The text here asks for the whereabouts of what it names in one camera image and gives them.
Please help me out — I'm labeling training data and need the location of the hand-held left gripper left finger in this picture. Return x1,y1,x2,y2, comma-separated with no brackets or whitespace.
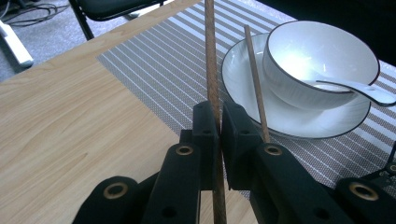
141,100,220,224

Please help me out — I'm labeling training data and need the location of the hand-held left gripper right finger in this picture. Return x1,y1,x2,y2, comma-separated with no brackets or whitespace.
220,101,355,224

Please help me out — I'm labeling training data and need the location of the brown wooden chopstick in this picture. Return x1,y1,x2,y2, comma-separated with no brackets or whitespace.
243,24,272,145
204,0,228,224

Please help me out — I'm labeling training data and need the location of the white plate with dark rim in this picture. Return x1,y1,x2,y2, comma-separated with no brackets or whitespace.
220,32,373,140

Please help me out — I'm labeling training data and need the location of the grey striped placemat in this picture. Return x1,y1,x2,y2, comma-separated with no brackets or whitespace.
95,0,396,201

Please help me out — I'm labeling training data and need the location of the white ceramic spoon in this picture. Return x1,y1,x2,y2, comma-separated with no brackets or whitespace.
303,76,396,107

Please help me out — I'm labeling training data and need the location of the white bowl with dark rim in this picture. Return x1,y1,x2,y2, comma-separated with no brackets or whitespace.
262,20,381,112

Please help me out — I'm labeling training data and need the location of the black folding chair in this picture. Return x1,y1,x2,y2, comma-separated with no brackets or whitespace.
67,0,168,42

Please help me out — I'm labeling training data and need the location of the white desk frame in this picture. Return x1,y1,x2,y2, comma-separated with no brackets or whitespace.
0,20,35,69

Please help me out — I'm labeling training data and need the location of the bundle of black floor cables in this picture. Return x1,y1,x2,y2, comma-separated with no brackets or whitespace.
0,0,68,28

